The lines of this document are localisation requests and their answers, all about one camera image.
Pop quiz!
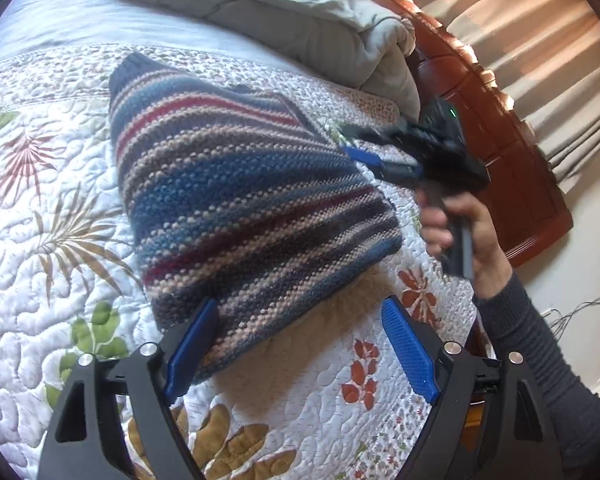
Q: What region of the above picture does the beige curtain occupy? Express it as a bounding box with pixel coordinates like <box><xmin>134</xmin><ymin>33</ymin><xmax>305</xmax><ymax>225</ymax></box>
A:
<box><xmin>382</xmin><ymin>0</ymin><xmax>600</xmax><ymax>183</ymax></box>

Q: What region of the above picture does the grey comforter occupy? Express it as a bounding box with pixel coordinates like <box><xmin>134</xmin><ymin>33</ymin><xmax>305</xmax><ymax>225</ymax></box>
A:
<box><xmin>45</xmin><ymin>0</ymin><xmax>423</xmax><ymax>116</ymax></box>

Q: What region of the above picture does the person's right forearm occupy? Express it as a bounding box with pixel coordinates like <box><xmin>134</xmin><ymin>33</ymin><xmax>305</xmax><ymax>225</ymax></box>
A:
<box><xmin>472</xmin><ymin>267</ymin><xmax>600</xmax><ymax>480</ymax></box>

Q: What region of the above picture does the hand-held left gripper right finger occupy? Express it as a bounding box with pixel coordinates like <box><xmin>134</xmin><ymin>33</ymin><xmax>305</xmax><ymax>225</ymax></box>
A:
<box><xmin>380</xmin><ymin>296</ymin><xmax>563</xmax><ymax>480</ymax></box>

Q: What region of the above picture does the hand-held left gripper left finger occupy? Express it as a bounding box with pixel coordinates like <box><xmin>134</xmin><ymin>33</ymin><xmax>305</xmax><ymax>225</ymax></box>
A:
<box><xmin>37</xmin><ymin>297</ymin><xmax>221</xmax><ymax>480</ymax></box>

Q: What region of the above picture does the floral quilted bedspread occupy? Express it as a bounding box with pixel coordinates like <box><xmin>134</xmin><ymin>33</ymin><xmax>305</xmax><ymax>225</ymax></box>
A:
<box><xmin>0</xmin><ymin>0</ymin><xmax>486</xmax><ymax>480</ymax></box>

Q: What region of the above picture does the striped knitted sweater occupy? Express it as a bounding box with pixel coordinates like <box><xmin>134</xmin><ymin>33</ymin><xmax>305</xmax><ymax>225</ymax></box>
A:
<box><xmin>107</xmin><ymin>52</ymin><xmax>406</xmax><ymax>381</ymax></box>

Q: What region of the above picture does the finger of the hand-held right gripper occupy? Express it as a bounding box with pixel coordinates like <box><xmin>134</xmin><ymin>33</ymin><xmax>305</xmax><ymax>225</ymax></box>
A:
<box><xmin>341</xmin><ymin>145</ymin><xmax>422</xmax><ymax>183</ymax></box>
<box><xmin>339</xmin><ymin>121</ymin><xmax>406</xmax><ymax>150</ymax></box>

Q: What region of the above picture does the wooden bed footboard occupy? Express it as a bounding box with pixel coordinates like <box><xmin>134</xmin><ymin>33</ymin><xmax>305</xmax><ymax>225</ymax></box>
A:
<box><xmin>342</xmin><ymin>0</ymin><xmax>576</xmax><ymax>268</ymax></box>

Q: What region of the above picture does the thin grey cable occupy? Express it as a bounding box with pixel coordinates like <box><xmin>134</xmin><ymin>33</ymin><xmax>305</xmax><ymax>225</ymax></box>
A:
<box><xmin>542</xmin><ymin>282</ymin><xmax>600</xmax><ymax>341</ymax></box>

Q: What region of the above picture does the person's right hand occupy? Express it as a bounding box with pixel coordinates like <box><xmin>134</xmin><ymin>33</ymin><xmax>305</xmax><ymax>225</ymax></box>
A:
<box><xmin>417</xmin><ymin>192</ymin><xmax>513</xmax><ymax>291</ymax></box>

